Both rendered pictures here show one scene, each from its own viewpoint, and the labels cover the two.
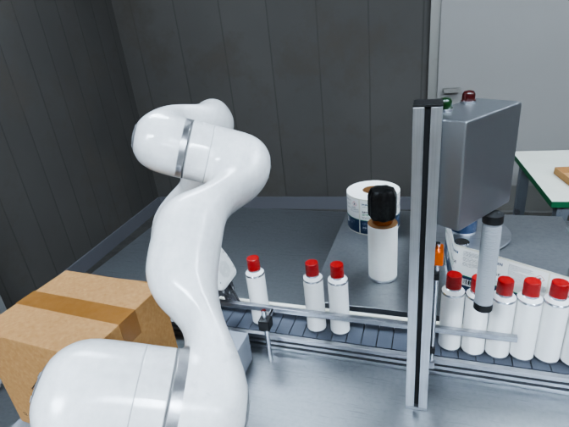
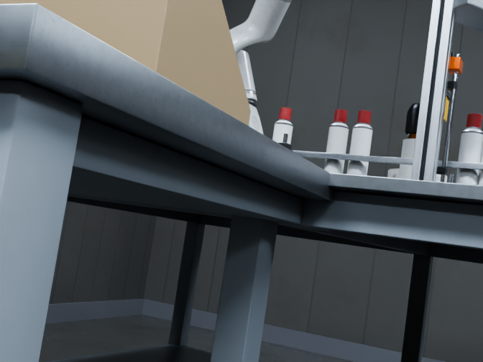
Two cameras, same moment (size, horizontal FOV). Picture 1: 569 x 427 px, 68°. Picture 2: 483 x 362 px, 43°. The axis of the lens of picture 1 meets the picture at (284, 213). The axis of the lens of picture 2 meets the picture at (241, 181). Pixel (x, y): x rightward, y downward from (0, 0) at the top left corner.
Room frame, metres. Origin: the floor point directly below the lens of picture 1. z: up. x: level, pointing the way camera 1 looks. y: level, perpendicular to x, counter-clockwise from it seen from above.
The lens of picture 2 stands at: (-0.70, -0.05, 0.71)
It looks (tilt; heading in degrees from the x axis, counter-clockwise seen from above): 5 degrees up; 8
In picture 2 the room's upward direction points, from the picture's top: 8 degrees clockwise
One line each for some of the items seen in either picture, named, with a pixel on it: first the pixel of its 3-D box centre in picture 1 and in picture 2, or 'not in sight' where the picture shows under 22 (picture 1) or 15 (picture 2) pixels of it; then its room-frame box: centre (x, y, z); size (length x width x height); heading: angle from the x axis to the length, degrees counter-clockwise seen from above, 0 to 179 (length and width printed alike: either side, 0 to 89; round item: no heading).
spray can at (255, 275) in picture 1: (257, 290); (281, 144); (0.97, 0.10, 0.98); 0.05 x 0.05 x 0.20
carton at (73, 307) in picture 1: (91, 353); not in sight; (0.78, 0.48, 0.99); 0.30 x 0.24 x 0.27; 66
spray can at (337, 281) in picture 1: (338, 297); (359, 150); (0.89, -0.11, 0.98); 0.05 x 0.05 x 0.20
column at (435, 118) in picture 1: (421, 276); (437, 62); (0.68, -0.25, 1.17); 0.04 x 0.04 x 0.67; 69
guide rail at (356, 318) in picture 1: (286, 310); (305, 154); (0.90, 0.02, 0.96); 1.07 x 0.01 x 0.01; 69
